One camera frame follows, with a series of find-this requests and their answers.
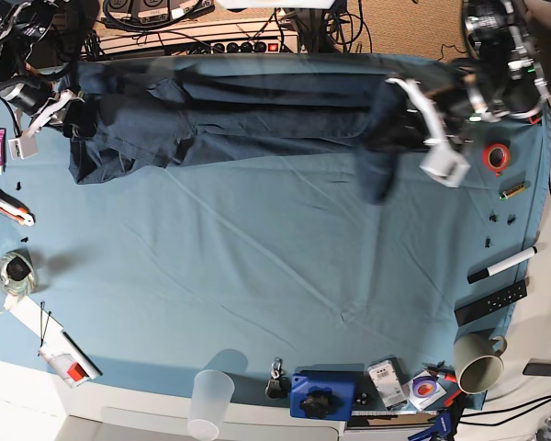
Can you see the white power strip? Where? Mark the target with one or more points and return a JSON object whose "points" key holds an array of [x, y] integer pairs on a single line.
{"points": [[254, 35]]}

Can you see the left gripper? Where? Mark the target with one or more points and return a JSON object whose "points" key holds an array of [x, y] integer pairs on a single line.
{"points": [[466, 101]]}

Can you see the grey green mug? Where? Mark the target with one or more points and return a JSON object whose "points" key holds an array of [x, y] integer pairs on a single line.
{"points": [[477, 362]]}

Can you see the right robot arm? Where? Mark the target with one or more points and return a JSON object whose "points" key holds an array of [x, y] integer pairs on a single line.
{"points": [[26, 23]]}

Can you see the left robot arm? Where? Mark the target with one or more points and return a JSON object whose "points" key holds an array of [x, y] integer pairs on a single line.
{"points": [[500, 77]]}

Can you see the white barcode package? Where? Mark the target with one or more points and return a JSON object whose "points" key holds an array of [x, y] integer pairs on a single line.
{"points": [[386, 381]]}

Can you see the white red tube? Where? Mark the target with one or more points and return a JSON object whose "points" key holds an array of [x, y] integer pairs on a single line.
{"points": [[64, 365]]}

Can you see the clear tape roll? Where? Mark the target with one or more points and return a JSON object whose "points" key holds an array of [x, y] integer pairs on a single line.
{"points": [[17, 275]]}

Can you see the blue clamp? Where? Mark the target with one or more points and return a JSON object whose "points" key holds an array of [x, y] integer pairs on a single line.
{"points": [[444, 426]]}

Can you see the black key fob with chain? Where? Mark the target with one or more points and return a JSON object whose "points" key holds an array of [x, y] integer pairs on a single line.
{"points": [[277, 387]]}

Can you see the purple orange disc packet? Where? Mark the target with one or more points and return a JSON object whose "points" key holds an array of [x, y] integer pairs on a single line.
{"points": [[423, 390]]}

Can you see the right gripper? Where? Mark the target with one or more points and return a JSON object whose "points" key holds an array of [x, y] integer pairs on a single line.
{"points": [[32, 95]]}

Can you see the translucent plastic cup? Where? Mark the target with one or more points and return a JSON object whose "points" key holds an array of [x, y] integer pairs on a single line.
{"points": [[211, 397]]}

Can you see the light blue table cloth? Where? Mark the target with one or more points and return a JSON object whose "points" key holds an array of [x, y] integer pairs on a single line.
{"points": [[165, 272]]}

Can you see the black white marker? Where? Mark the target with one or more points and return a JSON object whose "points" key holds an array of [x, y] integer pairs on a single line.
{"points": [[503, 265]]}

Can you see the blue box with knob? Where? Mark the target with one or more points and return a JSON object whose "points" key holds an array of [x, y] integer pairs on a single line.
{"points": [[322, 395]]}

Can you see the red tape roll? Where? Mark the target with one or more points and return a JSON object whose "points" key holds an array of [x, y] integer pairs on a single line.
{"points": [[496, 157]]}

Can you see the dark blue T-shirt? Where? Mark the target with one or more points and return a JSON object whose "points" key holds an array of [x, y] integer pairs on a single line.
{"points": [[186, 119]]}

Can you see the black small device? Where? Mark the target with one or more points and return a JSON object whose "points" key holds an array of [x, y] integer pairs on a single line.
{"points": [[537, 368]]}

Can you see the black remote control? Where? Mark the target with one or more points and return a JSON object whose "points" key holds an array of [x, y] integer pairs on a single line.
{"points": [[491, 303]]}

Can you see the white paper strip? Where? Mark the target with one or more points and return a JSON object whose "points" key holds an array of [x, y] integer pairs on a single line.
{"points": [[51, 333]]}

